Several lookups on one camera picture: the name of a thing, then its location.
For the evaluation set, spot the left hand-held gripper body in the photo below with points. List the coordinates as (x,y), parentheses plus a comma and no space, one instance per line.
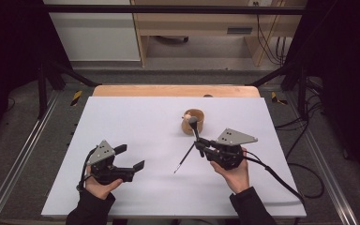
(106,173)

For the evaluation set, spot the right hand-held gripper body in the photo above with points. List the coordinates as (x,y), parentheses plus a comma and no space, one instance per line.
(226,156)

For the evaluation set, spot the tan bear brush holder cup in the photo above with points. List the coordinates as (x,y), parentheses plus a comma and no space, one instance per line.
(201,123)

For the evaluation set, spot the thin black makeup brush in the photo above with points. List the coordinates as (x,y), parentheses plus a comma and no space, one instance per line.
(182,161)

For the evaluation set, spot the person's left hand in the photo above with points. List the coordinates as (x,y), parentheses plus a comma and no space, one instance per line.
(101,189)

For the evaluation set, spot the person's right hand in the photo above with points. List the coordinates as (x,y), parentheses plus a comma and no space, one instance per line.
(236,177)

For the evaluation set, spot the wooden table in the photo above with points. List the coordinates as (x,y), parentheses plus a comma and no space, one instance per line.
(168,91)

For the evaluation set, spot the yellow black tape marker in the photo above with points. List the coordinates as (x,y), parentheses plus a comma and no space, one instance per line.
(76,97)
(276,97)

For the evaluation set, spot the white cabinet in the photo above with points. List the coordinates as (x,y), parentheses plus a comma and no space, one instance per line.
(93,37)

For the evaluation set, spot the grey desk label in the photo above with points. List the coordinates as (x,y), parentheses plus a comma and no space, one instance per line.
(239,30)

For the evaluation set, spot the light wooden desk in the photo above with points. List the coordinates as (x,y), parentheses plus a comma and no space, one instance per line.
(197,25)

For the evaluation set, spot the black curtain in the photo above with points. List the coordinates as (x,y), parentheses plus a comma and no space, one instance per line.
(9,56)
(350,62)

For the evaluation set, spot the black diagonal frame strut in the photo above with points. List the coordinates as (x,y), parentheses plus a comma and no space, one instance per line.
(75,76)
(272,75)

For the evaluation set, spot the aluminium floor rail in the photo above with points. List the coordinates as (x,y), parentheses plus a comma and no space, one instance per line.
(328,175)
(18,159)

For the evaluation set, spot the black frame post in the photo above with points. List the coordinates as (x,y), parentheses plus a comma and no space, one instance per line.
(42,93)
(302,93)

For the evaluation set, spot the black horizontal frame bar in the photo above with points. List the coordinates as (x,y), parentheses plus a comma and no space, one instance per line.
(168,9)

